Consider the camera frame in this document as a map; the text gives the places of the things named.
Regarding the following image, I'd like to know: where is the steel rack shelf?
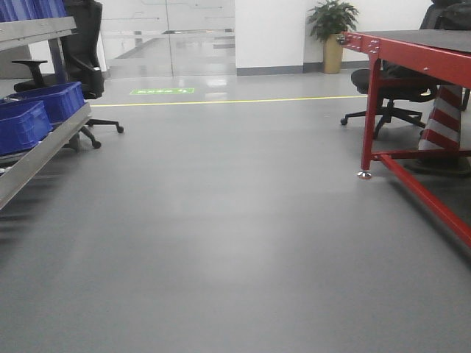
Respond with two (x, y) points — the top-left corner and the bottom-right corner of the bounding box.
(1, 17), (91, 207)

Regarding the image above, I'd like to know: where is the potted green plant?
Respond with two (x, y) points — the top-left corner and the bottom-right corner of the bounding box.
(308, 1), (360, 74)

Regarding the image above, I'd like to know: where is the blue crate on rack rear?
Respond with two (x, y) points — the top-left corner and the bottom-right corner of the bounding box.
(1, 82), (85, 125)

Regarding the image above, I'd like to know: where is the blue crate on rack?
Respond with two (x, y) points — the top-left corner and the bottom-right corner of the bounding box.
(1, 82), (85, 125)
(1, 101), (52, 155)

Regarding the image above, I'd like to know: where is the black office chair left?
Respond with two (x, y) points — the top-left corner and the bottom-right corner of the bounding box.
(12, 1), (124, 149)

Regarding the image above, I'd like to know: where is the red white striped cone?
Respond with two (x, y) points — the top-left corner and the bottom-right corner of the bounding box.
(403, 85), (471, 176)

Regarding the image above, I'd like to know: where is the blue crate on rack front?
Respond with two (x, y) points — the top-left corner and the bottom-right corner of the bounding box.
(1, 101), (52, 155)

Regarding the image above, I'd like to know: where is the red metal frame table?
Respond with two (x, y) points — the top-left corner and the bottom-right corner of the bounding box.
(338, 31), (470, 246)

